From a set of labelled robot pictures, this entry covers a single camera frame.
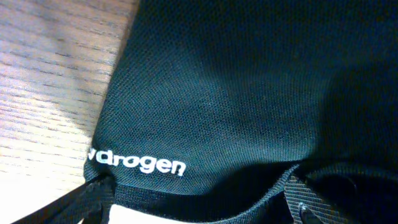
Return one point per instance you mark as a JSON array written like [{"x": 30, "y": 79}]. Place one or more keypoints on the black polo shirt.
[{"x": 215, "y": 104}]

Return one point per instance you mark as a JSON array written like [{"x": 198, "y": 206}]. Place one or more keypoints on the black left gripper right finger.
[{"x": 306, "y": 206}]

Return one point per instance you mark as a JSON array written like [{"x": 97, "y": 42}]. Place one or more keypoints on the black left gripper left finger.
[{"x": 90, "y": 203}]

